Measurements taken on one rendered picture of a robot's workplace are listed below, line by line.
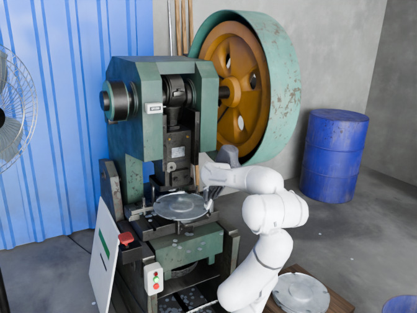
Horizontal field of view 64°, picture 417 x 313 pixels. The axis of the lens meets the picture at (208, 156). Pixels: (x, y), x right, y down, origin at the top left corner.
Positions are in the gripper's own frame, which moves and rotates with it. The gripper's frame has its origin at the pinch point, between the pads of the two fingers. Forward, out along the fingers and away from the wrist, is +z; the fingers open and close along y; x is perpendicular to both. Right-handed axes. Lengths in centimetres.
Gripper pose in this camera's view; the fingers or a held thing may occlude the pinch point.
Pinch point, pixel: (208, 203)
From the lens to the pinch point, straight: 171.0
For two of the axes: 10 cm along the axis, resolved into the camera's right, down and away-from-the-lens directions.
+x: -4.8, -6.8, 5.6
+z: -2.6, 7.2, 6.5
